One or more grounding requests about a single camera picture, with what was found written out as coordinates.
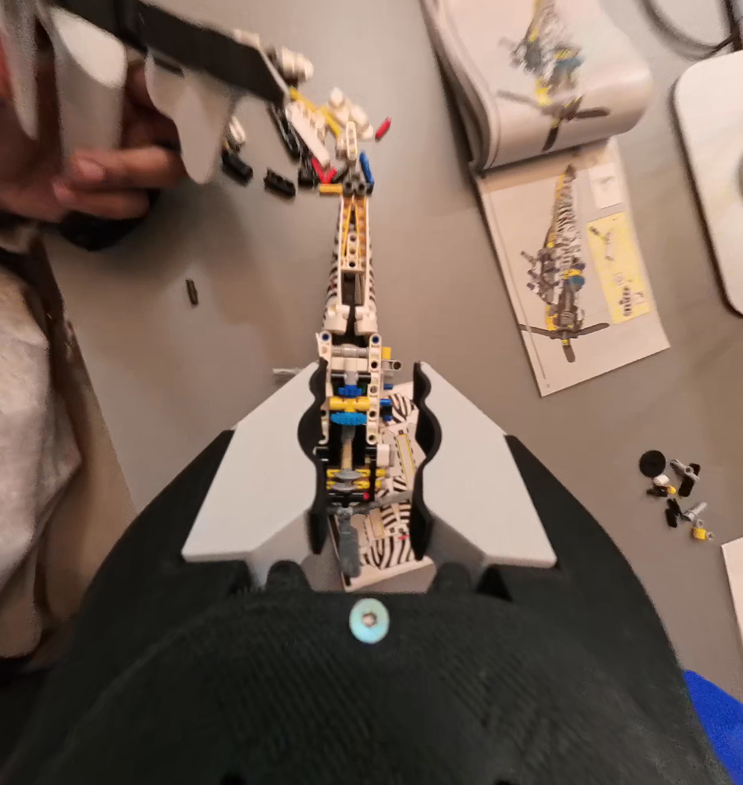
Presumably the person's left hand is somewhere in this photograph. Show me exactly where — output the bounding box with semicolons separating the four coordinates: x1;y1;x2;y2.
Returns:
0;34;186;224

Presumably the black cable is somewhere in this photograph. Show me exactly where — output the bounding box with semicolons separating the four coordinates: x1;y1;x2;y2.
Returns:
641;0;743;57

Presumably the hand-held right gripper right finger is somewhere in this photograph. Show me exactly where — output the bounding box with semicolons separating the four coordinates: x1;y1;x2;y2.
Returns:
410;361;559;588

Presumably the zebra striped lego helicopter model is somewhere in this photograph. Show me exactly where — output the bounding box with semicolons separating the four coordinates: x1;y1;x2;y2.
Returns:
313;166;404;582

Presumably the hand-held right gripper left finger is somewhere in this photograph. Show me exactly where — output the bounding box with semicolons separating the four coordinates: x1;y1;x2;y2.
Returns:
180;362;326;588

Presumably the person's left forearm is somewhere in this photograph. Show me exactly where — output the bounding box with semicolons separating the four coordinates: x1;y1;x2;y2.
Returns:
0;233;84;620

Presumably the pile of lego pieces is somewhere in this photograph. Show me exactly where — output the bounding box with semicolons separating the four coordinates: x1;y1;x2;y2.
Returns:
221;46;392;198

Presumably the small cluster of lego parts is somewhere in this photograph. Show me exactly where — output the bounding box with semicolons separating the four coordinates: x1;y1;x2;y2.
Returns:
638;449;716;543

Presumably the open lego instruction booklet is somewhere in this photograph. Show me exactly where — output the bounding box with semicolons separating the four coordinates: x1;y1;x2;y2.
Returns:
420;0;673;398

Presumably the zebra sticker sheet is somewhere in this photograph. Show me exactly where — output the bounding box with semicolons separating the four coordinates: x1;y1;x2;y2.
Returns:
328;380;436;591

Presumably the blue plastic bin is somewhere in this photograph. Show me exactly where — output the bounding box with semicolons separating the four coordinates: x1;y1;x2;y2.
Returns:
683;668;743;785

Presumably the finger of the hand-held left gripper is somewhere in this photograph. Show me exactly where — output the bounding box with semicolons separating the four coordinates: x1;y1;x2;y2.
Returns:
139;6;291;105

